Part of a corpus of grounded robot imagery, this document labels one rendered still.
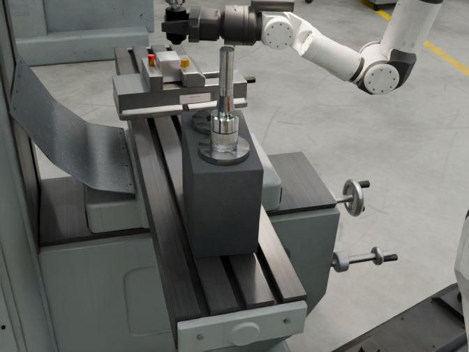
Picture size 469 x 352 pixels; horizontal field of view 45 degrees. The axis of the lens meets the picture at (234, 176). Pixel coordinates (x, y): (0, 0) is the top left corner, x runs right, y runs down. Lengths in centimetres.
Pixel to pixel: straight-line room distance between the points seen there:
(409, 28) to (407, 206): 173
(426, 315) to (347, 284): 92
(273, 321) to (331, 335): 125
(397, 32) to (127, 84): 68
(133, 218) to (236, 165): 51
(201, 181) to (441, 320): 83
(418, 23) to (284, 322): 70
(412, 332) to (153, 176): 74
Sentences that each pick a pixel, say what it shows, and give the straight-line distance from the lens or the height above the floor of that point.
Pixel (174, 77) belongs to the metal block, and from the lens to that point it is 150.
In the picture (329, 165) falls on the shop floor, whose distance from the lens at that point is 313.
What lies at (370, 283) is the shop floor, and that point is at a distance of 245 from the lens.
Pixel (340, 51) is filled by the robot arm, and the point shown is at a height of 119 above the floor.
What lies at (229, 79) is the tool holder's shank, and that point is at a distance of 90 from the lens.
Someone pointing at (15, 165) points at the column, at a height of 100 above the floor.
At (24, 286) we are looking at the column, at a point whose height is 68.
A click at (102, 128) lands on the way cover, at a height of 90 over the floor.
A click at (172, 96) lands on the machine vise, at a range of 148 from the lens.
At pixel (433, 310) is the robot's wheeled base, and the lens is 156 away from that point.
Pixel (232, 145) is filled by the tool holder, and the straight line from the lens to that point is 95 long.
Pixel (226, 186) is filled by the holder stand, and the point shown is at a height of 112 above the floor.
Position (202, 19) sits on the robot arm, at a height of 125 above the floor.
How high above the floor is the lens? 166
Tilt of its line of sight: 34 degrees down
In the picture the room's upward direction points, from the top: 3 degrees clockwise
